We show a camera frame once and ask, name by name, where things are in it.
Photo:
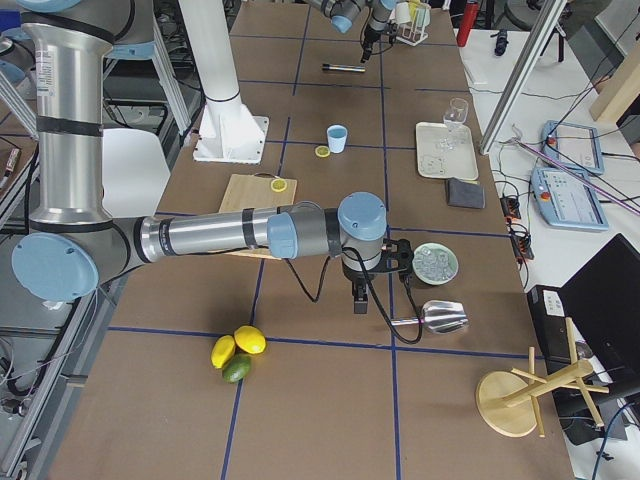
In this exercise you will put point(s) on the cream bear tray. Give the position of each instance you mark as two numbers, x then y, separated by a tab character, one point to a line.
441	157

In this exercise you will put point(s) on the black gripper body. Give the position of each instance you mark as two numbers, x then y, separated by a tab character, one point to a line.
354	278
371	33

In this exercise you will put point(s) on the blue teach pendant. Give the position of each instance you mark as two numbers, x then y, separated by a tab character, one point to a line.
565	201
576	146

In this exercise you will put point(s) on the black computer monitor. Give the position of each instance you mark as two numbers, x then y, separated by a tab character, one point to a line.
602	298

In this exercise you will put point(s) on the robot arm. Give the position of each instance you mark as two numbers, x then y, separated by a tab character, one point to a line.
98	194
342	15

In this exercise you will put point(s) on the blue teach pendant far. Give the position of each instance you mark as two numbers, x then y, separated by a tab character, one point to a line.
576	146

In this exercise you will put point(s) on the lemon slice on board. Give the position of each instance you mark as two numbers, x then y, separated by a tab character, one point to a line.
278	185

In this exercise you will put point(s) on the stainless steel muddler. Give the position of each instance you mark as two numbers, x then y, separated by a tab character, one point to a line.
328	67

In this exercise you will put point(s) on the red cylinder bottle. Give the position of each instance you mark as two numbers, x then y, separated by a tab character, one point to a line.
467	22

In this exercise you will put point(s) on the dark grey folded cloth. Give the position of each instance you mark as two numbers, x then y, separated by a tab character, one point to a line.
464	194

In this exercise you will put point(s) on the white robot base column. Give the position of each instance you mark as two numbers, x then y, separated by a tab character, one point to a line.
228	131

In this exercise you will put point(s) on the green bowl of ice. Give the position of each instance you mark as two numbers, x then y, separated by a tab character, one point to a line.
434	264

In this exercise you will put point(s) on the green lime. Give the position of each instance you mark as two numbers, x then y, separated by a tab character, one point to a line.
237	368

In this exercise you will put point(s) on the wooden mug tree stand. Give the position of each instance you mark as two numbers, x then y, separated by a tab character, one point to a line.
508	400

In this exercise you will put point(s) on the white wire cup rack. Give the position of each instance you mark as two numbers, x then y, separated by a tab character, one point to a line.
412	19

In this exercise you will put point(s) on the metal ice scoop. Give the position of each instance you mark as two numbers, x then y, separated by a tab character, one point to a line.
439	317

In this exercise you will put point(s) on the whole yellow lemon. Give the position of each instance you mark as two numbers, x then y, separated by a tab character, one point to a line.
250	339

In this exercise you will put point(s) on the white chair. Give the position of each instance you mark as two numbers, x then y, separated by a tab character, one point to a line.
135	172

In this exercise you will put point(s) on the blue teach pendant near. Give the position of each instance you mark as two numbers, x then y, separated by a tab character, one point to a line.
565	201

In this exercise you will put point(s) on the wooden cutting board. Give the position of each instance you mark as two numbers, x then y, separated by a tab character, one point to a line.
253	191

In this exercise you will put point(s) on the light blue cup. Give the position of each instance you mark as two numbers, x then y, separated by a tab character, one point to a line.
336	138

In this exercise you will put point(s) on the aluminium frame post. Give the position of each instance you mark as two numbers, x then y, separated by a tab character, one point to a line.
540	33

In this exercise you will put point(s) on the clear wine glass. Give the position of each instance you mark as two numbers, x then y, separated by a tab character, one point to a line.
456	114

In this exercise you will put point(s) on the lemon slice on table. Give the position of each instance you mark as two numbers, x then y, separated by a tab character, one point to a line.
322	151

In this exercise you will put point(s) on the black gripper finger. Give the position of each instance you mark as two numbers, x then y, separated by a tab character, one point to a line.
360	301
366	52

